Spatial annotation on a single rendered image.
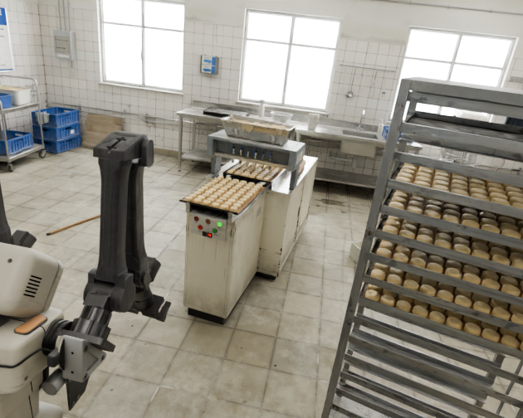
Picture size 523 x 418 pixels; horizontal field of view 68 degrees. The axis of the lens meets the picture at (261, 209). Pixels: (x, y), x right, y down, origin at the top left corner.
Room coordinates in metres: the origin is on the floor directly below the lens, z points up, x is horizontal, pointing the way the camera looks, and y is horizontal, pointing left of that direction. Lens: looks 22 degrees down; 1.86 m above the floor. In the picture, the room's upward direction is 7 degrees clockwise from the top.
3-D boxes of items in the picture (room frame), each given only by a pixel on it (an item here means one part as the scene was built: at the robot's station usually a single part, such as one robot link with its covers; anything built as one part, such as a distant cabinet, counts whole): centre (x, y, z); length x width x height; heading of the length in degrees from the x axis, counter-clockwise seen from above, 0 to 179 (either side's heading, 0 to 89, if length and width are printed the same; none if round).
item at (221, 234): (2.23, 0.32, 0.77); 0.24 x 0.04 x 0.14; 75
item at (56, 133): (6.02, 3.37, 0.30); 0.60 x 0.40 x 0.20; 172
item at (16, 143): (5.09, 3.56, 0.29); 0.56 x 0.38 x 0.20; 0
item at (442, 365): (1.46, -0.82, 0.60); 0.64 x 0.03 x 0.03; 67
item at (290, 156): (3.07, 0.10, 1.01); 0.72 x 0.33 x 0.34; 75
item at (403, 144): (1.60, -0.55, 0.97); 0.03 x 0.03 x 1.70; 67
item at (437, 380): (1.46, -0.82, 0.51); 0.64 x 0.03 x 0.03; 67
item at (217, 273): (2.58, 0.23, 0.45); 0.70 x 0.34 x 0.90; 165
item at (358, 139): (5.68, -0.37, 0.61); 3.40 x 0.70 x 1.22; 82
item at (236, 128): (3.07, 0.10, 1.25); 0.56 x 0.29 x 0.14; 75
